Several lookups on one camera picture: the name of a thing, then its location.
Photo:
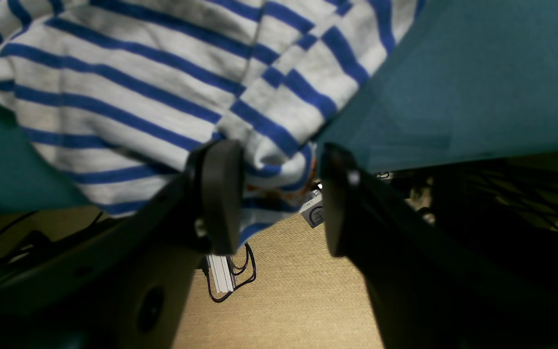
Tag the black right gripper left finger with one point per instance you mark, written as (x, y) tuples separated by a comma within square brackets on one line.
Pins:
[(123, 284)]

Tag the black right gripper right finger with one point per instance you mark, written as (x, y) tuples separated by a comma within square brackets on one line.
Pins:
[(477, 268)]

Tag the blue white striped T-shirt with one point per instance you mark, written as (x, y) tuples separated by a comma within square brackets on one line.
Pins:
[(116, 94)]

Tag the teal table cloth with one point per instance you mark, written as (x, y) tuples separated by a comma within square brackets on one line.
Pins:
[(472, 79)]

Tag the aluminium frame post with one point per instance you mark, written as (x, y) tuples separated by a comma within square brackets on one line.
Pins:
[(221, 273)]

